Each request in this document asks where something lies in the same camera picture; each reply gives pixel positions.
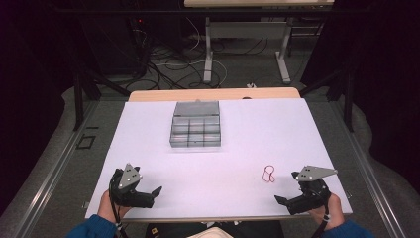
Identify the person's right hand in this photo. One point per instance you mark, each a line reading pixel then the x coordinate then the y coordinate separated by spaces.
pixel 333 211

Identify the aluminium floor rail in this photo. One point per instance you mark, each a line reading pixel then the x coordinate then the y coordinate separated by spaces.
pixel 369 178
pixel 52 175

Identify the black metal stand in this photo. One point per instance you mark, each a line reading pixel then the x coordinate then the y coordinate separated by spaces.
pixel 78 99
pixel 347 95

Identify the red rubber band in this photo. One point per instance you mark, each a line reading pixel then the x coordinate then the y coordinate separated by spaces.
pixel 268 178

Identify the white-legged desk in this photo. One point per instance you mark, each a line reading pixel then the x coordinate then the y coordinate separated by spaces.
pixel 247 29

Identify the black floor socket frame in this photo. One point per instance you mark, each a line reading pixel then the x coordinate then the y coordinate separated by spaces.
pixel 85 142

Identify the person's left hand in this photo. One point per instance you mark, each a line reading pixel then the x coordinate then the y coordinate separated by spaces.
pixel 106 208

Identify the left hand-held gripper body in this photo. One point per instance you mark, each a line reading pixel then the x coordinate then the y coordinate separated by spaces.
pixel 128 185

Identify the clear plastic compartment box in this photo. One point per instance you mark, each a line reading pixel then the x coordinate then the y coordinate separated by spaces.
pixel 196 127

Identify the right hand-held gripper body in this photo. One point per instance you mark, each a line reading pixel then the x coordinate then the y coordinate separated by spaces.
pixel 312 195

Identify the black computer tower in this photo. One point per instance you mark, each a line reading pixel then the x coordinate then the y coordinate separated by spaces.
pixel 112 46

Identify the white table mat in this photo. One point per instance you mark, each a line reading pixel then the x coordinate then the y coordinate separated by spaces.
pixel 231 165

